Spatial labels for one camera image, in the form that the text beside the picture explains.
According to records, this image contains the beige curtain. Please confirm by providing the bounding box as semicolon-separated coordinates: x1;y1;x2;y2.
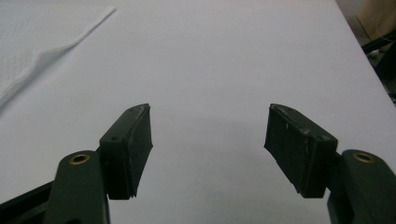
356;0;396;42

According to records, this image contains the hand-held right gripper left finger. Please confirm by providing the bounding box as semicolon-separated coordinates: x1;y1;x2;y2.
42;103;154;224

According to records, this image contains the white paper towel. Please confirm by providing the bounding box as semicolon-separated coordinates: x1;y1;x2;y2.
0;0;118;110

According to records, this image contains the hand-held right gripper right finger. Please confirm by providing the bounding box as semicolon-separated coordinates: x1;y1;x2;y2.
263;103;396;224

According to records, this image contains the black metal stand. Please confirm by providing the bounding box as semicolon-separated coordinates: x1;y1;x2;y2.
361;29;396;108

